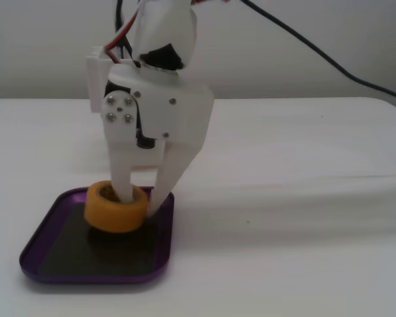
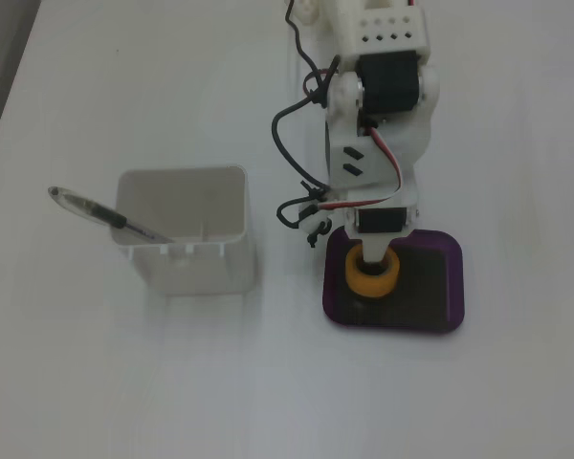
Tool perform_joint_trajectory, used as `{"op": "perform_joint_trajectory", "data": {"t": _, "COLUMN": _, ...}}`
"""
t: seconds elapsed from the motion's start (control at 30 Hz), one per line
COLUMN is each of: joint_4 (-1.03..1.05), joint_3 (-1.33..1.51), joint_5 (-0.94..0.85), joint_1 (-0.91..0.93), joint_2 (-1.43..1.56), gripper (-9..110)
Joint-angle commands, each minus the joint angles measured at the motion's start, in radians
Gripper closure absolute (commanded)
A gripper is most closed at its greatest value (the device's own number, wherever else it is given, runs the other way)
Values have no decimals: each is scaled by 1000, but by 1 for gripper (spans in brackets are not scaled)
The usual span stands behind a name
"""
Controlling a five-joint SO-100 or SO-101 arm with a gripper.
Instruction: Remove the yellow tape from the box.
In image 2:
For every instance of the black ballpoint pen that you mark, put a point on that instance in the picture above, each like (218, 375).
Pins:
(100, 210)

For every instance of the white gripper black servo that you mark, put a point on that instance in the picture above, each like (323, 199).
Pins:
(381, 222)

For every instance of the purple tray with black liner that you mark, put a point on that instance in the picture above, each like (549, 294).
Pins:
(452, 287)

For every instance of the yellow masking tape roll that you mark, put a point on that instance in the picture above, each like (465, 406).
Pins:
(368, 287)

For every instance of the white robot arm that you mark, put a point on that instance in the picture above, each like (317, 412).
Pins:
(387, 33)

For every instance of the white plastic pen holder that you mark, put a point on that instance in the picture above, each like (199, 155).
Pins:
(201, 272)

